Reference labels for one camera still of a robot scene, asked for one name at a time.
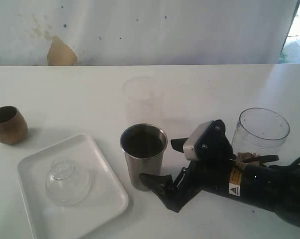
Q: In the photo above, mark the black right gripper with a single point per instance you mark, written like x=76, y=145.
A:
x=208, y=173

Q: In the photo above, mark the clear plastic shaker cup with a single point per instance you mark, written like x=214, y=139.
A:
x=261, y=131

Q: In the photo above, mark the clear dome strainer lid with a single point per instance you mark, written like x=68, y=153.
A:
x=67, y=182

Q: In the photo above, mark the brown wooden cup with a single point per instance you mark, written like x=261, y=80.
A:
x=13, y=127

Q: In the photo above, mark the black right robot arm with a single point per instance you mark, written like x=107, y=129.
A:
x=273, y=188

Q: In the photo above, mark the stainless steel tumbler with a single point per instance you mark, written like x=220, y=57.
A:
x=143, y=145

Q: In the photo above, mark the frosted translucent plastic cup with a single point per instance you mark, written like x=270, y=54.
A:
x=143, y=100

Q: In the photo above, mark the white rectangular tray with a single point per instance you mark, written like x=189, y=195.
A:
x=106, y=200

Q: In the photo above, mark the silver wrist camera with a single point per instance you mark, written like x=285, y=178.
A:
x=194, y=141

